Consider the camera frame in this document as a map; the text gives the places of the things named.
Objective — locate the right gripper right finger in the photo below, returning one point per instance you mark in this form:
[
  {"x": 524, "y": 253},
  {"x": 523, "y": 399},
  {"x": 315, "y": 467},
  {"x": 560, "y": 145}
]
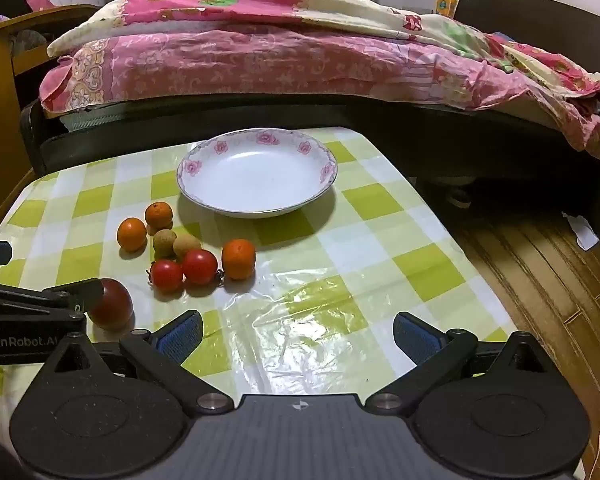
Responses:
[{"x": 438, "y": 357}]

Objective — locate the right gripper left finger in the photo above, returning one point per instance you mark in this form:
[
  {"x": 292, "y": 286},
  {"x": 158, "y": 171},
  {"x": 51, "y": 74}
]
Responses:
[{"x": 159, "y": 356}]

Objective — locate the dark purple tomato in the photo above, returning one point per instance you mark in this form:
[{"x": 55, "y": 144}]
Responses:
[{"x": 114, "y": 309}]

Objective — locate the red cherry tomato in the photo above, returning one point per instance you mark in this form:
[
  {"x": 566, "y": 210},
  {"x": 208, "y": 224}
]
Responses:
[
  {"x": 166, "y": 276},
  {"x": 199, "y": 267}
]

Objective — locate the brown longan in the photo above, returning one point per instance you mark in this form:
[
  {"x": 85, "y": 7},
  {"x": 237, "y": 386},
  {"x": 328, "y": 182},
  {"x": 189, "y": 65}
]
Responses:
[
  {"x": 184, "y": 243},
  {"x": 163, "y": 243}
]

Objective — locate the orange tangerine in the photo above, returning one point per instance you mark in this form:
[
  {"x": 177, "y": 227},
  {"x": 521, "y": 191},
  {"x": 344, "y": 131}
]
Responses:
[
  {"x": 159, "y": 215},
  {"x": 238, "y": 259},
  {"x": 131, "y": 235}
]

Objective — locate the green checkered tablecloth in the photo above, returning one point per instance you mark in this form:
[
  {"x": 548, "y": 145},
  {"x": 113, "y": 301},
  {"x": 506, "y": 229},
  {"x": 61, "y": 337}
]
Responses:
[{"x": 330, "y": 277}]

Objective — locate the white paper on floor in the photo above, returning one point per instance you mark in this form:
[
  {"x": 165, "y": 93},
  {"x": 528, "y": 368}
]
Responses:
[{"x": 585, "y": 236}]

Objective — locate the white floral plate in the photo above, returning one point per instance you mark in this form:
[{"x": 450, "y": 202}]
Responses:
[{"x": 257, "y": 172}]

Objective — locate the light wooden cabinet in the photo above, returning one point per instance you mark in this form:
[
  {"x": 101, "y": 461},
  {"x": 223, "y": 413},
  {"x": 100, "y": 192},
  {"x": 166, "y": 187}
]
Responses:
[{"x": 16, "y": 170}]

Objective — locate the pink floral quilt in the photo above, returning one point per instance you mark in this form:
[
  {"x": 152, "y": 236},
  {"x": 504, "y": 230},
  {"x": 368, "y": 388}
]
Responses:
[{"x": 145, "y": 49}]

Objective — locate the dark wooden headboard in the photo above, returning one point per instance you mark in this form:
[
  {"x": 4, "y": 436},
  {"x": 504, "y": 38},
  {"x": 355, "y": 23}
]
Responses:
[{"x": 547, "y": 24}]

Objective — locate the yellow toy box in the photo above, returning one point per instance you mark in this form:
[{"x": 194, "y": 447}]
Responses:
[{"x": 445, "y": 7}]

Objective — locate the dark wooden bed frame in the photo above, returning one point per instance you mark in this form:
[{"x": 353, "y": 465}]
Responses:
[{"x": 423, "y": 139}]

